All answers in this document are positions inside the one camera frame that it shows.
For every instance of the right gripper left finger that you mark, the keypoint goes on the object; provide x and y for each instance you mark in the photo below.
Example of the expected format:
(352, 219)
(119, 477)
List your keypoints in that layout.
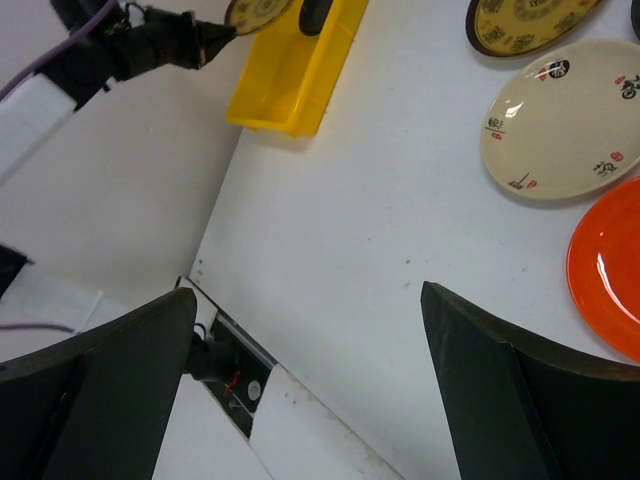
(96, 405)

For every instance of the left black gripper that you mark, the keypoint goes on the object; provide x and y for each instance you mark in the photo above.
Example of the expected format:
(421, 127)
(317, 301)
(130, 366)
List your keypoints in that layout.
(166, 38)

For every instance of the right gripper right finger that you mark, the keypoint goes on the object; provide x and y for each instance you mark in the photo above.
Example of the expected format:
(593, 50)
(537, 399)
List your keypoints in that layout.
(521, 406)

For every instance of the yellow patterned plate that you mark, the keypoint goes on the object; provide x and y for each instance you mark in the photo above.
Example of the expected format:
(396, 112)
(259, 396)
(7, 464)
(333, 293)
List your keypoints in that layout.
(248, 17)
(513, 28)

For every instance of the black plate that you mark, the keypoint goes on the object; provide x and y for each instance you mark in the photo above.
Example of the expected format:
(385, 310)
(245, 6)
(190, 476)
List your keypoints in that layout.
(312, 16)

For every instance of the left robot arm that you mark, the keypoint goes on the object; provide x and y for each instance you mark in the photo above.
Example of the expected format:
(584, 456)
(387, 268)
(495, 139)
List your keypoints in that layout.
(114, 144)

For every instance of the yellow plastic bin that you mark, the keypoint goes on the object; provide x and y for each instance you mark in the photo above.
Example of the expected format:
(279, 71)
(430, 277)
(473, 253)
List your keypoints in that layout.
(289, 76)

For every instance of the orange plate near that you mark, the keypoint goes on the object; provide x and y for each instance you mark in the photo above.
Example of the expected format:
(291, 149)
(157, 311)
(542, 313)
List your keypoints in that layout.
(602, 268)

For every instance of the cream plate with motifs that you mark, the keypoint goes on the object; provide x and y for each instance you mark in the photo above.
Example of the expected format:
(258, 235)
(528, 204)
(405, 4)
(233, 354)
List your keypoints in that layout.
(567, 124)

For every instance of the blue white patterned plate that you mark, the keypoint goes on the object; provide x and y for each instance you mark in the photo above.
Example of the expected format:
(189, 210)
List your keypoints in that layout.
(635, 18)

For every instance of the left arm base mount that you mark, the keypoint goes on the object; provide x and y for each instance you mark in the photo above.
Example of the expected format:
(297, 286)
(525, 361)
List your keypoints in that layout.
(232, 366)

